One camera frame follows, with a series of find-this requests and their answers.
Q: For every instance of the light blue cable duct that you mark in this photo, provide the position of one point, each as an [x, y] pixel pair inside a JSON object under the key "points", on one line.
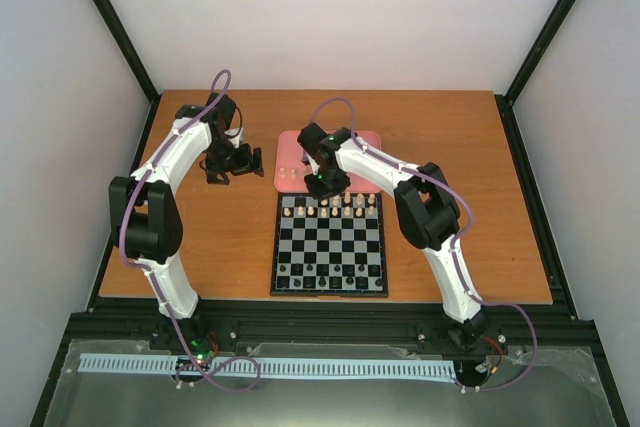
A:
{"points": [[272, 368]]}

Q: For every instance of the black and white chessboard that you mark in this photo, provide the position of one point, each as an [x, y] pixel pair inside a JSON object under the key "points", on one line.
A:
{"points": [[330, 240]]}

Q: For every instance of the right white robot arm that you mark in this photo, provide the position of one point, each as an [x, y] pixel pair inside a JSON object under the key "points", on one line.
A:
{"points": [[427, 209]]}

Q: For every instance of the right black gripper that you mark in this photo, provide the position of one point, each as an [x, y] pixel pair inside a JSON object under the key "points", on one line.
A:
{"points": [[318, 193]]}

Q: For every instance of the black chess piece row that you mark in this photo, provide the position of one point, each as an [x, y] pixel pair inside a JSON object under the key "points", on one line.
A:
{"points": [[360, 278]]}

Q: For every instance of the black aluminium frame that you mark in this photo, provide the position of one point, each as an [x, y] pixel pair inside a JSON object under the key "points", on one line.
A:
{"points": [[335, 323]]}

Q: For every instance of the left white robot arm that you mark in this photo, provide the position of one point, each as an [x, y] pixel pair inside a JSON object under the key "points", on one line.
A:
{"points": [[145, 222]]}

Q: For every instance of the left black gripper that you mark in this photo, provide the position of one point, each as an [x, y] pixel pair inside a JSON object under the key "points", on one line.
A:
{"points": [[244, 165]]}

